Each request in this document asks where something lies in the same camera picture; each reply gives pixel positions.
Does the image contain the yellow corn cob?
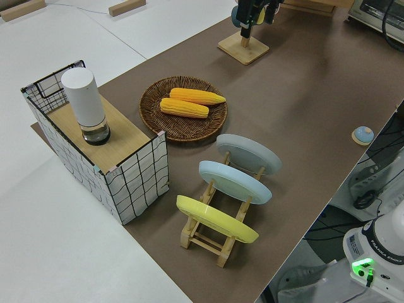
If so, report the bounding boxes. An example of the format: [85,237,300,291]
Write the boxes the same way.
[169,87,227,106]
[159,97,210,120]

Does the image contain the green plug cable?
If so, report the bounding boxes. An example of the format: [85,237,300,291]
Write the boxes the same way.
[364,267,377,288]

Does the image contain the brown table mat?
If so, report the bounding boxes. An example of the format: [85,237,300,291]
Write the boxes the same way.
[30,0,404,303]

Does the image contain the black cable over toaster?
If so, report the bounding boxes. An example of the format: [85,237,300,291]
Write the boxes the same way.
[381,0,404,54]

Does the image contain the white cylindrical dispenser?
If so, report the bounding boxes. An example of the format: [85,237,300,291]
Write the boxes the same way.
[61,67,112,146]

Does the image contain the thin grey cable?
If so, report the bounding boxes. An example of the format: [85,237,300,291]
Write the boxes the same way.
[44,0,110,15]

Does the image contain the wooden mug tree stand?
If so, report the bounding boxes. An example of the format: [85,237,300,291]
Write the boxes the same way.
[217,26,270,66]

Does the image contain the grey plate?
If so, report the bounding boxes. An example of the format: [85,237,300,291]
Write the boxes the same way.
[215,133,283,176]

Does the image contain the teal mug yellow inside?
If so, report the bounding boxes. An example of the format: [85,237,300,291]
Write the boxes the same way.
[230,5,268,28]

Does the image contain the light wooden block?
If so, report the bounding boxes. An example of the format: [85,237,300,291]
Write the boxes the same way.
[0,0,45,23]
[108,0,146,17]

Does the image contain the wooden dish rack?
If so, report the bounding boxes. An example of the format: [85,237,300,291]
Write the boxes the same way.
[180,150,266,269]

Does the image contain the light blue plate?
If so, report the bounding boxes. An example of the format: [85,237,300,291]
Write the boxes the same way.
[198,160,273,206]

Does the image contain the wooden drawer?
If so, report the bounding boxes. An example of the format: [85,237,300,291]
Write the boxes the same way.
[280,0,338,17]

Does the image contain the cream toaster oven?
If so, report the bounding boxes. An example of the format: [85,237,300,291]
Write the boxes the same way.
[343,0,404,39]

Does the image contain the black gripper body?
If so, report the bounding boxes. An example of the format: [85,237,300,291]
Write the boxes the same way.
[236,0,282,28]

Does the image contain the brown wicker basket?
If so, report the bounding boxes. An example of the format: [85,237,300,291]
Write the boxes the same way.
[139,76,229,143]

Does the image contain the yellow plate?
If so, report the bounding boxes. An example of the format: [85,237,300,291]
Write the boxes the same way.
[175,194,260,244]

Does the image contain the grid patterned wire shelf box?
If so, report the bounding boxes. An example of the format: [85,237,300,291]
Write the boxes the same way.
[20,59,170,226]

